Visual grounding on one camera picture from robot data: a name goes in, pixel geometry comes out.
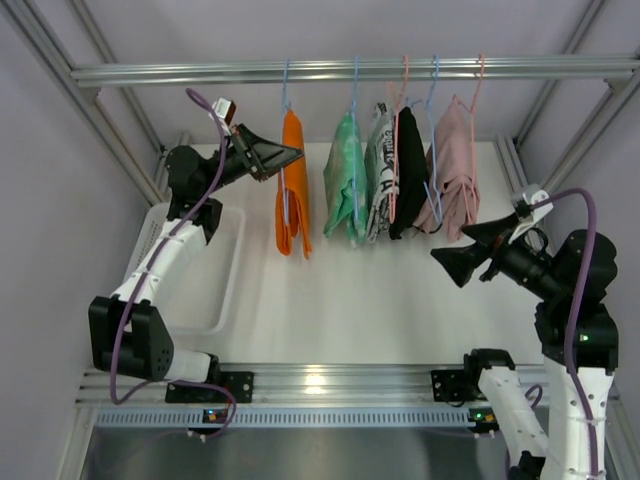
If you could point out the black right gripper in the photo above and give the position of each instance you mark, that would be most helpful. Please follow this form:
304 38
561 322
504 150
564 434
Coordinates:
493 247

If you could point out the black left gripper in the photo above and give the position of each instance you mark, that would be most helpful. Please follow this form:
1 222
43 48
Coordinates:
245 153

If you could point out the orange trousers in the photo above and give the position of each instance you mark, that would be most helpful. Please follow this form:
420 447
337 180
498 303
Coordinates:
292 209

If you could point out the blue wire hanger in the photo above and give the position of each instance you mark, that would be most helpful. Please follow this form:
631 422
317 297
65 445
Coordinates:
434 125
285 104

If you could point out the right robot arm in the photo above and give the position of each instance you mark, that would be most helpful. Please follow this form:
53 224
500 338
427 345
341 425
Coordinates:
579 343

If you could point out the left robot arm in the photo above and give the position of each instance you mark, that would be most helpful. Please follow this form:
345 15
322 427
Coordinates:
127 331

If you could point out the blue hanger green garment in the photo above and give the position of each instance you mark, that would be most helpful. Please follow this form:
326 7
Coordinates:
355 90

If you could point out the pink garment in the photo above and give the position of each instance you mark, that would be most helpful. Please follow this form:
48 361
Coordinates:
453 198

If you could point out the green tie-dye garment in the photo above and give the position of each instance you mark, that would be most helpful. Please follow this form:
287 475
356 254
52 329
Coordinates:
345 182

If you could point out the white black printed garment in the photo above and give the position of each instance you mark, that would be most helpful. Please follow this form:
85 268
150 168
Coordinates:
379 160

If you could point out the white perforated plastic basket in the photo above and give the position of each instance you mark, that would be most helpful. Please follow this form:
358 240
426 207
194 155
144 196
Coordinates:
192 282

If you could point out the pink wire hanger right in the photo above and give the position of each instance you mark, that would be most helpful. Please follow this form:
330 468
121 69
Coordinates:
477 85

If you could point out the pink wire hanger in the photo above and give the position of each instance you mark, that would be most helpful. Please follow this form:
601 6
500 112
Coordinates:
477 85
398 97

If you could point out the empty blue wire hanger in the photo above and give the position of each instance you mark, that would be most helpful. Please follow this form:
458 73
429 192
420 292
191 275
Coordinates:
434 125

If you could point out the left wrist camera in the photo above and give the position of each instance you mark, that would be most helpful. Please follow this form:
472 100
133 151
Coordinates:
225 110

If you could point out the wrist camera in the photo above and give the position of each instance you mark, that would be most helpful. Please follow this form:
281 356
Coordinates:
225 110
524 200

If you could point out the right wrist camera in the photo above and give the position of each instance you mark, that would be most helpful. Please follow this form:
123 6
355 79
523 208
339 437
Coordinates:
524 200

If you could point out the pink wire hanger middle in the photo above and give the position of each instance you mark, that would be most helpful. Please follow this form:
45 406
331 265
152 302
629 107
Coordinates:
398 97

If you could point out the aluminium frame post right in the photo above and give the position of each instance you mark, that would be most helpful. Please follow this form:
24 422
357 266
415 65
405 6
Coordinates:
569 117

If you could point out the aluminium frame post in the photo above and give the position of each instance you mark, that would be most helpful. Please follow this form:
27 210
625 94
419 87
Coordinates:
569 117
29 23

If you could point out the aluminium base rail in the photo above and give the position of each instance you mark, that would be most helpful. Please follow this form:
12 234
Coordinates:
316 385

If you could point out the aluminium hanging rail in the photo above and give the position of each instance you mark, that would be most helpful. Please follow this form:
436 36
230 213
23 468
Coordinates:
538 67

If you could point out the aluminium frame post left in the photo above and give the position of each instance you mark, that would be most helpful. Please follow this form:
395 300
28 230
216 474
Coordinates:
29 23

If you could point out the slotted cable duct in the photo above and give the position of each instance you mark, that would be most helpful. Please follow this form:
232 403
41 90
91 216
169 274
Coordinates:
289 417

